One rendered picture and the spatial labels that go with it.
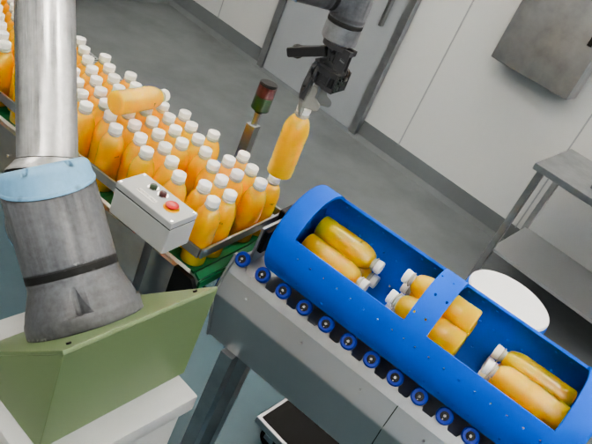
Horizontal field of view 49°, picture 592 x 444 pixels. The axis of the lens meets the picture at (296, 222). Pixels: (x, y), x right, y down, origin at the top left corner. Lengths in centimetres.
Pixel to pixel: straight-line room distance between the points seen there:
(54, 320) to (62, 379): 11
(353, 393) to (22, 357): 96
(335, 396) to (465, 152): 358
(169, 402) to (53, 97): 59
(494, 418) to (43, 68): 121
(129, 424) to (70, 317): 23
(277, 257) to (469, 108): 357
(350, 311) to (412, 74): 383
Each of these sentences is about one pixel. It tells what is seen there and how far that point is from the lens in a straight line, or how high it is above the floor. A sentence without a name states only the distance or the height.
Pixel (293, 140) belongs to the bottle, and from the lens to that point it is 171.
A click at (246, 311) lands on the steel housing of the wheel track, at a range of 183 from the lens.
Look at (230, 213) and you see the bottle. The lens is 180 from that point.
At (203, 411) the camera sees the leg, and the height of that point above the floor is 36.
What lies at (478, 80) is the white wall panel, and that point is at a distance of 507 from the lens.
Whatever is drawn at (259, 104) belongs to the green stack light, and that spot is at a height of 119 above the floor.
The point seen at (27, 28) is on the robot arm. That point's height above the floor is 152.
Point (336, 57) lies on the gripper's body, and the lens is 163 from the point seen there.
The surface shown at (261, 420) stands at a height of 15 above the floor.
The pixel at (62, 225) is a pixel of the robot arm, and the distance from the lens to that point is 105.
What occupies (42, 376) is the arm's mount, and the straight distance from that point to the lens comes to 102.
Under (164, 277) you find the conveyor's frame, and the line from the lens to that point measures 186.
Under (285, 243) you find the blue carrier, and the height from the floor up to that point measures 112.
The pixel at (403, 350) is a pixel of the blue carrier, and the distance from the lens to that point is 161.
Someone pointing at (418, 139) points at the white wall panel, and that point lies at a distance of 531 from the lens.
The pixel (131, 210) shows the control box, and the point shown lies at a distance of 170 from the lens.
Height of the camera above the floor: 201
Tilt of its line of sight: 30 degrees down
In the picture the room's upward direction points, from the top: 25 degrees clockwise
